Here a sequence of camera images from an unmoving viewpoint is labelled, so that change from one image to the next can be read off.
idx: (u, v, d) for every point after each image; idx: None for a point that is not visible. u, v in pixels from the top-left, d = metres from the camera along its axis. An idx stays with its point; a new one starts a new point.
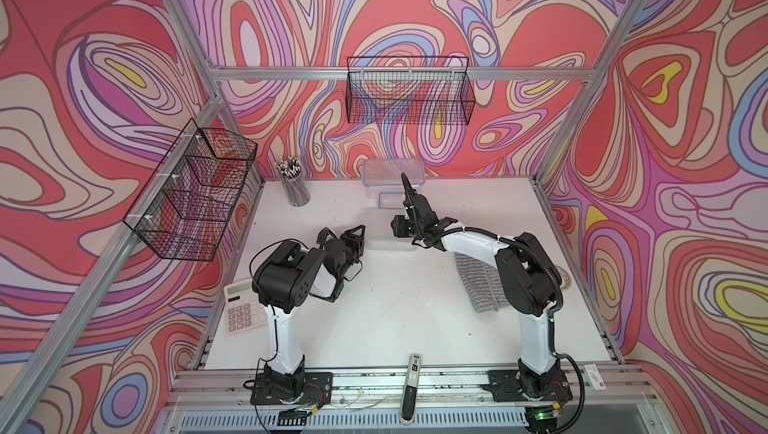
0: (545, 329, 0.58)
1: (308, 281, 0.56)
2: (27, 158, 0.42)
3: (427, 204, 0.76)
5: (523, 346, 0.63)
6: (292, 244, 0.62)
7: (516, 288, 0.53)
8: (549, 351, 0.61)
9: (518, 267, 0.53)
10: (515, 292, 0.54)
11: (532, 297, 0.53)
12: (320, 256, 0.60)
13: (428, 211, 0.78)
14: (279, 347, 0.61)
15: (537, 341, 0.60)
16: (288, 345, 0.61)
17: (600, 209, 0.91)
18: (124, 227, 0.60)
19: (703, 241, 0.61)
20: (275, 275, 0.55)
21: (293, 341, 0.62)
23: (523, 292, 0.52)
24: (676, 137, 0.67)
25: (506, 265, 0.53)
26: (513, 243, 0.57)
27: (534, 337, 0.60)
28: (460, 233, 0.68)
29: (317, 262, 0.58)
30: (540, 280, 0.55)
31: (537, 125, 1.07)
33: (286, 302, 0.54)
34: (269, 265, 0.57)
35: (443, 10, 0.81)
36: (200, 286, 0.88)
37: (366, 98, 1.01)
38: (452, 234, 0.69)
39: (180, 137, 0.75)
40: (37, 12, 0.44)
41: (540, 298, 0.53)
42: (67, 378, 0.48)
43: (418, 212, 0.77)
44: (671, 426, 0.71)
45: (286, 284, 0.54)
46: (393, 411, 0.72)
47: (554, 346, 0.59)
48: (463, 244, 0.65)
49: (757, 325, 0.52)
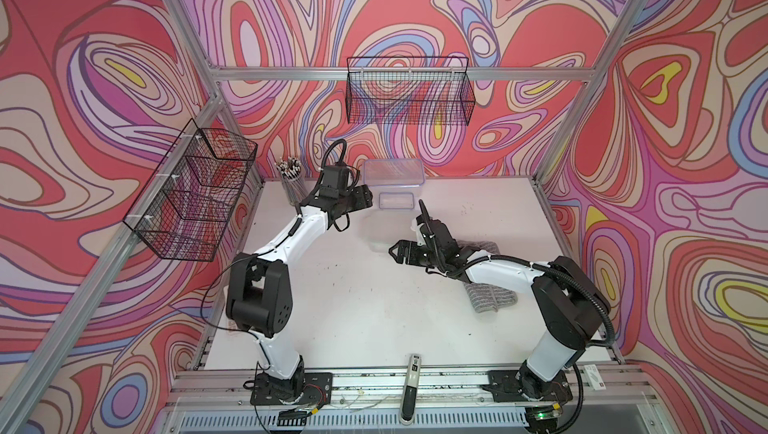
0: (573, 354, 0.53)
1: (286, 302, 0.50)
2: (26, 157, 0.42)
3: (447, 232, 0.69)
5: (534, 352, 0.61)
6: (246, 265, 0.48)
7: (560, 320, 0.47)
8: (563, 365, 0.56)
9: (559, 297, 0.47)
10: (562, 326, 0.48)
11: (582, 331, 0.46)
12: (278, 281, 0.47)
13: (448, 239, 0.72)
14: (271, 360, 0.58)
15: (555, 356, 0.57)
16: (279, 355, 0.58)
17: (600, 209, 0.91)
18: (124, 227, 0.60)
19: (703, 241, 0.61)
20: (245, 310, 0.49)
21: (285, 352, 0.60)
23: (569, 325, 0.46)
24: (676, 137, 0.67)
25: (545, 296, 0.47)
26: (549, 272, 0.51)
27: (554, 353, 0.56)
28: (487, 263, 0.62)
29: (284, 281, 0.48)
30: (586, 310, 0.48)
31: (537, 125, 1.07)
33: (264, 328, 0.49)
34: (235, 297, 0.49)
35: (443, 10, 0.81)
36: (200, 286, 0.88)
37: (366, 98, 1.01)
38: (477, 265, 0.63)
39: (180, 137, 0.75)
40: (38, 13, 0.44)
41: (590, 332, 0.46)
42: (67, 378, 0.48)
43: (438, 241, 0.71)
44: (671, 427, 0.71)
45: (260, 312, 0.49)
46: (393, 411, 0.72)
47: (571, 362, 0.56)
48: (490, 274, 0.60)
49: (758, 325, 0.52)
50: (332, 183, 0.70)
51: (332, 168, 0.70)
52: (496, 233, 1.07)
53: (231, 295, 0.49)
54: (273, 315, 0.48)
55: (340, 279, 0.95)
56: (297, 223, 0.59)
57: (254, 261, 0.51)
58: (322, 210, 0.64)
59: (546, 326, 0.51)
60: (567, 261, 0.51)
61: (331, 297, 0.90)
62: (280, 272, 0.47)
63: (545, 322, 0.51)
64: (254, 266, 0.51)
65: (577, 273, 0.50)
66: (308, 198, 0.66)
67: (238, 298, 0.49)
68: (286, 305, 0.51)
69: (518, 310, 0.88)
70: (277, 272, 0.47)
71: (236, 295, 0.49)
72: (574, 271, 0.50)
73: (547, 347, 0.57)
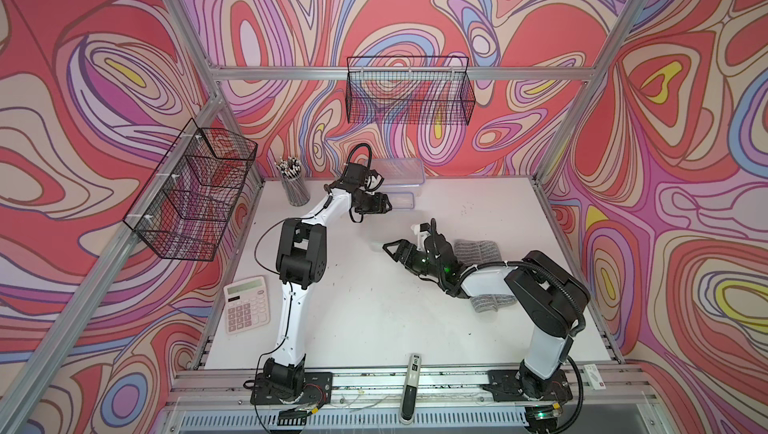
0: (563, 345, 0.52)
1: (323, 258, 0.63)
2: (26, 157, 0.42)
3: (448, 246, 0.73)
5: (532, 350, 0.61)
6: (295, 225, 0.62)
7: (538, 309, 0.50)
8: (558, 360, 0.57)
9: (534, 287, 0.51)
10: (542, 316, 0.50)
11: (560, 317, 0.48)
12: (321, 240, 0.60)
13: (448, 253, 0.73)
14: (289, 334, 0.64)
15: (550, 351, 0.57)
16: (298, 331, 0.65)
17: (600, 209, 0.91)
18: (124, 227, 0.60)
19: (704, 241, 0.61)
20: (294, 260, 0.62)
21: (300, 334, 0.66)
23: (548, 313, 0.48)
24: (676, 136, 0.67)
25: (519, 287, 0.51)
26: (524, 265, 0.56)
27: (547, 347, 0.57)
28: (476, 275, 0.66)
29: (323, 240, 0.61)
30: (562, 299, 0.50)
31: (537, 126, 1.08)
33: (304, 281, 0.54)
34: (283, 252, 0.62)
35: (444, 10, 0.81)
36: (200, 286, 0.88)
37: (366, 98, 1.01)
38: (469, 279, 0.67)
39: (180, 137, 0.75)
40: (38, 12, 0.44)
41: (568, 317, 0.48)
42: (67, 378, 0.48)
43: (442, 258, 0.73)
44: (671, 426, 0.71)
45: (303, 265, 0.62)
46: (393, 411, 0.72)
47: (566, 356, 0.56)
48: (480, 284, 0.64)
49: (758, 325, 0.52)
50: (354, 175, 0.86)
51: (355, 163, 0.86)
52: (495, 233, 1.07)
53: (280, 250, 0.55)
54: (313, 268, 0.61)
55: (339, 279, 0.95)
56: (329, 197, 0.75)
57: (299, 224, 0.62)
58: (348, 191, 0.78)
59: (530, 317, 0.53)
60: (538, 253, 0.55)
61: (330, 296, 0.90)
62: (322, 232, 0.61)
63: (527, 314, 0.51)
64: (299, 229, 0.64)
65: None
66: (334, 182, 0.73)
67: (286, 253, 0.62)
68: (322, 261, 0.63)
69: (518, 310, 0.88)
70: (319, 232, 0.61)
71: (285, 249, 0.62)
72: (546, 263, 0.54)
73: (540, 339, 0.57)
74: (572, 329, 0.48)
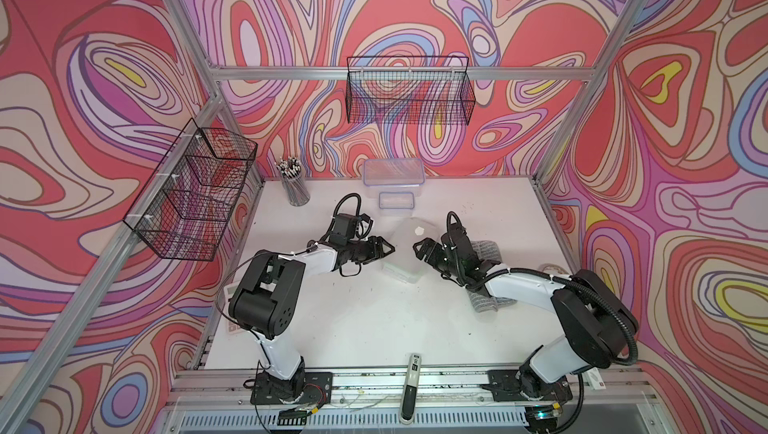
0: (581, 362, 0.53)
1: (290, 305, 0.51)
2: (27, 157, 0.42)
3: (469, 243, 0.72)
5: (540, 355, 0.68)
6: (266, 258, 0.52)
7: (583, 335, 0.45)
8: (571, 371, 0.55)
9: (582, 311, 0.46)
10: (584, 342, 0.46)
11: (606, 347, 0.44)
12: (295, 278, 0.50)
13: (469, 251, 0.71)
14: (270, 360, 0.58)
15: (565, 363, 0.56)
16: (280, 356, 0.58)
17: (600, 209, 0.91)
18: (124, 227, 0.60)
19: (704, 241, 0.61)
20: (256, 301, 0.50)
21: (286, 351, 0.60)
23: (593, 341, 0.44)
24: (676, 136, 0.67)
25: (566, 309, 0.46)
26: (572, 285, 0.50)
27: (563, 360, 0.56)
28: (507, 278, 0.61)
29: (293, 282, 0.50)
30: (611, 328, 0.46)
31: (537, 125, 1.07)
33: (266, 331, 0.48)
34: (245, 287, 0.50)
35: (444, 10, 0.81)
36: (200, 286, 0.88)
37: (366, 98, 1.01)
38: (497, 279, 0.62)
39: (180, 137, 0.75)
40: (38, 12, 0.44)
41: (614, 348, 0.44)
42: (67, 378, 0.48)
43: (459, 252, 0.71)
44: (671, 426, 0.71)
45: (264, 311, 0.48)
46: (393, 411, 0.72)
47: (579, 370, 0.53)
48: (511, 288, 0.59)
49: (758, 325, 0.52)
50: (341, 229, 0.77)
51: (342, 216, 0.77)
52: (496, 232, 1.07)
53: (242, 284, 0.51)
54: (274, 317, 0.48)
55: (340, 279, 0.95)
56: (315, 245, 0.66)
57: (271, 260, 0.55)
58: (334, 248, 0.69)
59: (571, 339, 0.48)
60: (589, 274, 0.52)
61: (330, 296, 0.90)
62: (297, 269, 0.51)
63: (568, 336, 0.48)
64: (271, 266, 0.55)
65: (600, 287, 0.48)
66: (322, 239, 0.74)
67: (248, 288, 0.50)
68: (288, 309, 0.50)
69: (518, 310, 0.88)
70: (295, 269, 0.51)
71: (247, 286, 0.50)
72: (597, 286, 0.48)
73: (556, 353, 0.57)
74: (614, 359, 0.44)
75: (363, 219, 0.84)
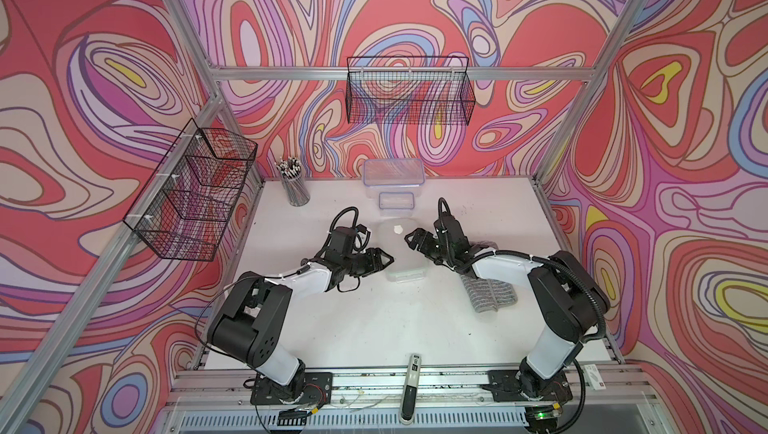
0: (571, 349, 0.52)
1: (271, 334, 0.46)
2: (27, 157, 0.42)
3: (459, 227, 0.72)
5: (536, 349, 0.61)
6: (249, 283, 0.49)
7: (555, 310, 0.49)
8: (563, 363, 0.57)
9: (555, 287, 0.49)
10: (556, 317, 0.49)
11: (576, 322, 0.47)
12: (279, 306, 0.47)
13: (460, 235, 0.75)
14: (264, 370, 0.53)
15: (557, 353, 0.57)
16: (273, 365, 0.56)
17: (600, 209, 0.91)
18: (124, 227, 0.60)
19: (703, 241, 0.61)
20: (236, 328, 0.46)
21: (279, 363, 0.58)
23: (564, 316, 0.47)
24: (676, 137, 0.67)
25: (540, 284, 0.49)
26: (550, 263, 0.53)
27: (554, 350, 0.57)
28: (493, 259, 0.64)
29: (276, 310, 0.46)
30: (582, 304, 0.49)
31: (537, 125, 1.07)
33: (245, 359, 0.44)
34: (225, 314, 0.47)
35: (444, 11, 0.81)
36: (200, 286, 0.88)
37: (366, 98, 1.01)
38: (484, 261, 0.65)
39: (180, 137, 0.75)
40: (38, 12, 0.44)
41: (584, 324, 0.47)
42: (67, 378, 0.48)
43: (450, 236, 0.74)
44: (671, 427, 0.71)
45: (244, 341, 0.45)
46: (393, 411, 0.72)
47: (572, 359, 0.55)
48: (495, 269, 0.63)
49: (758, 326, 0.52)
50: (338, 246, 0.73)
51: (338, 233, 0.73)
52: (495, 232, 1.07)
53: (224, 310, 0.47)
54: (253, 347, 0.44)
55: None
56: (307, 265, 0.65)
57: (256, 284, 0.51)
58: (329, 267, 0.68)
59: (543, 316, 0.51)
60: (567, 255, 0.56)
61: (330, 297, 0.90)
62: (282, 297, 0.47)
63: (541, 313, 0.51)
64: (255, 290, 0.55)
65: (576, 268, 0.51)
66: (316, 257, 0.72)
67: (229, 315, 0.47)
68: (270, 338, 0.47)
69: (518, 310, 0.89)
70: (279, 297, 0.47)
71: (228, 312, 0.47)
72: (574, 267, 0.51)
73: (547, 345, 0.58)
74: (585, 336, 0.47)
75: (359, 231, 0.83)
